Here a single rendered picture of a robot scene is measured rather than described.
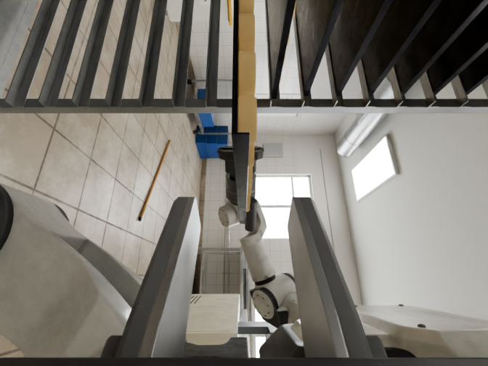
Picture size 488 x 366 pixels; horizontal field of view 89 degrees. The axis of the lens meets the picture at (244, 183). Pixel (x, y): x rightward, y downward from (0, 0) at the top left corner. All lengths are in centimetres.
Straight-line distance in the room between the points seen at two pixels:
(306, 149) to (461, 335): 553
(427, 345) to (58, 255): 42
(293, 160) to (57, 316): 538
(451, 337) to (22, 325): 46
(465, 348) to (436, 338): 2
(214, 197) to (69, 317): 488
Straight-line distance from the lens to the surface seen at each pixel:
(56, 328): 38
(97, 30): 104
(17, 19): 120
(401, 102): 87
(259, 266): 75
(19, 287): 42
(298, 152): 571
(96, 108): 85
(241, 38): 32
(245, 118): 25
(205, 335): 162
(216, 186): 526
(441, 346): 33
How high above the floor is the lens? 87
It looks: level
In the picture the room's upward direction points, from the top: 90 degrees clockwise
